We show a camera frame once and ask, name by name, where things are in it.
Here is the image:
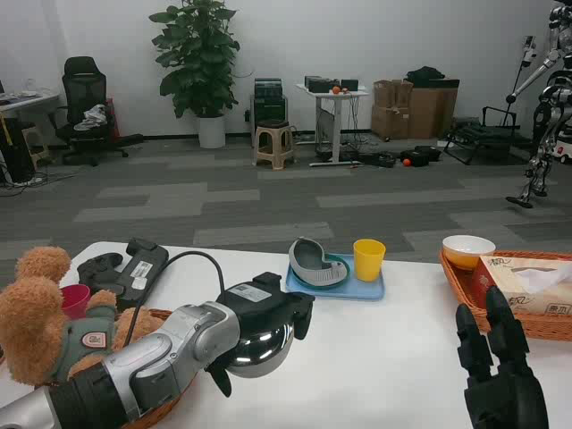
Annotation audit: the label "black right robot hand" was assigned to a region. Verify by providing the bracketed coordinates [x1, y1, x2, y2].
[455, 285, 551, 429]

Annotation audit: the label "yellow plastic cup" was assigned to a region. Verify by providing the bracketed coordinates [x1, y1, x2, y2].
[352, 239, 387, 283]

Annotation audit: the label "black bag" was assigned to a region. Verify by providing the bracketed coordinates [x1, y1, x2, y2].
[405, 65, 449, 84]

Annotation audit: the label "large brown cardboard box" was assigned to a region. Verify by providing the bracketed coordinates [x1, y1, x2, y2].
[408, 80, 461, 140]

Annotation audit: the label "black green equipment rack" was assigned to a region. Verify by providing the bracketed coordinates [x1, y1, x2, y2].
[248, 77, 290, 136]

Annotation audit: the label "black boxes on desk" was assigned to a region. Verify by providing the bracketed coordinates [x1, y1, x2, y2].
[304, 74, 359, 95]

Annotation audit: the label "shiny metal bowl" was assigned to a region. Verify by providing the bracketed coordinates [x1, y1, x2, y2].
[226, 322, 297, 381]

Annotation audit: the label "black game controller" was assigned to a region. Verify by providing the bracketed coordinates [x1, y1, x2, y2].
[76, 252, 127, 292]

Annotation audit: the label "large green potted plant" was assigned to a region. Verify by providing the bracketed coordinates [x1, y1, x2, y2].
[148, 0, 242, 121]

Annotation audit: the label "beige plastic stool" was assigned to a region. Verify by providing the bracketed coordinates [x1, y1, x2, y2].
[252, 119, 298, 172]

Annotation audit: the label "brown teddy bear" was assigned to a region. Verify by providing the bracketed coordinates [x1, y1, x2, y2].
[0, 245, 156, 388]

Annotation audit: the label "stacked brown cardboard boxes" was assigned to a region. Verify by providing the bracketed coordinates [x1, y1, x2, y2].
[371, 79, 415, 141]

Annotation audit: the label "white standing desk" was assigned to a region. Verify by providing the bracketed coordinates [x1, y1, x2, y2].
[294, 81, 372, 168]

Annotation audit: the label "white orange ceramic bowl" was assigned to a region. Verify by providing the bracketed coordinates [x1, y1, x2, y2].
[442, 234, 498, 271]

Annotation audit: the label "black folding cot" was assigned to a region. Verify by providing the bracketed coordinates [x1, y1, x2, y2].
[442, 105, 534, 166]

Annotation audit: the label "light blue plastic tray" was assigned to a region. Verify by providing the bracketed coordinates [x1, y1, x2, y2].
[284, 253, 387, 302]

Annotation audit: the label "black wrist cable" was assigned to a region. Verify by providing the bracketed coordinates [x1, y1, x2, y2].
[123, 250, 225, 346]

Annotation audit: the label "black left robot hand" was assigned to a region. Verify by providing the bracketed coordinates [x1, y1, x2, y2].
[207, 271, 316, 400]

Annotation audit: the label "red plastic cup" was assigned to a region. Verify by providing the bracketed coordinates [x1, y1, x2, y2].
[59, 284, 92, 320]

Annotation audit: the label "round wicker basket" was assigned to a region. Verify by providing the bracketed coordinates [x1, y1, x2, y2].
[114, 307, 200, 429]

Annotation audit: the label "silver black humanoid robot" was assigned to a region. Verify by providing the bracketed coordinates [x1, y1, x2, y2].
[504, 0, 572, 210]

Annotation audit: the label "black office chair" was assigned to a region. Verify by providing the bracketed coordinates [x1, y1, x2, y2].
[55, 55, 146, 168]

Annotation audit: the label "grey white crumpled clothes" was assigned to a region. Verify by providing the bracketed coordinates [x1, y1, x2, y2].
[72, 103, 109, 132]

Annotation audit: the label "white toy car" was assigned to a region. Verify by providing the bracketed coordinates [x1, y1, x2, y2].
[552, 139, 572, 165]

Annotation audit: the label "small beige stool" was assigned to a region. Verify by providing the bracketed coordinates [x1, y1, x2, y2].
[19, 125, 51, 170]

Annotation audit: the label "black cases on floor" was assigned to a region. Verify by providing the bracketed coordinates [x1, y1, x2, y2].
[358, 144, 444, 169]

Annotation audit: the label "grey office desk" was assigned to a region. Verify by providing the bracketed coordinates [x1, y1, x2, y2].
[0, 90, 62, 114]

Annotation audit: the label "white plant pot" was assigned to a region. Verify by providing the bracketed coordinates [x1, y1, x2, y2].
[197, 113, 227, 150]

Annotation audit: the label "red tissue box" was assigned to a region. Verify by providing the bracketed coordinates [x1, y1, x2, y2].
[470, 254, 572, 320]

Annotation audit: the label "rectangular wicker basket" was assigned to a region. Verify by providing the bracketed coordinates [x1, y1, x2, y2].
[438, 248, 572, 343]

